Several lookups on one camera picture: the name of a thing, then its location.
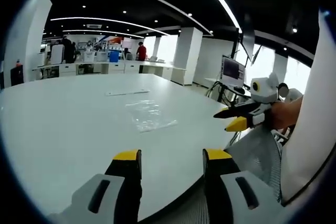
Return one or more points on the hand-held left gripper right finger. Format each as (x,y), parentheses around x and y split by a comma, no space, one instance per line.
(220,171)

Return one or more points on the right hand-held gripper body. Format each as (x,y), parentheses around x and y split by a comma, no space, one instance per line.
(265,90)

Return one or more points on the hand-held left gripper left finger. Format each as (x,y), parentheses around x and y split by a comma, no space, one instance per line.
(118,182)

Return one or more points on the clear food packaging bag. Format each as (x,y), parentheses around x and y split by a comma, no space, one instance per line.
(126,93)
(152,116)

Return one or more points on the person's right hand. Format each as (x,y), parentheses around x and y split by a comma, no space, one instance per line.
(284,115)

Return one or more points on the computer monitor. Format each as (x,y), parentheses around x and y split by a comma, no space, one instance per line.
(233,71)

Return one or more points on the long white counter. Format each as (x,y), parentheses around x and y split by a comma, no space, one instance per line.
(118,67)

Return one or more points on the blue bin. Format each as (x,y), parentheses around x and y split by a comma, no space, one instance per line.
(113,56)

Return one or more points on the black box with red extinguisher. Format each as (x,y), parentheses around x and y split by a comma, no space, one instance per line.
(17,75)

